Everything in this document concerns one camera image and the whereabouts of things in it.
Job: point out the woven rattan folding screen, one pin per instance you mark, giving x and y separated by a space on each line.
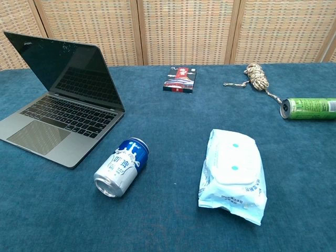
183 31

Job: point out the blue white beverage can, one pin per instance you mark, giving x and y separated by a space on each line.
123 165

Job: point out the black red printed box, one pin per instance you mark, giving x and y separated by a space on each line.
181 80

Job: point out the grey laptop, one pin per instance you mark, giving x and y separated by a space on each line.
39 126

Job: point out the blue tablecloth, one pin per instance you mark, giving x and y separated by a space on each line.
168 215

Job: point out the green beverage can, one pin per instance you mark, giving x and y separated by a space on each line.
309 108

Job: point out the light blue wet wipes pack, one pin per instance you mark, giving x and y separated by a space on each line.
233 162

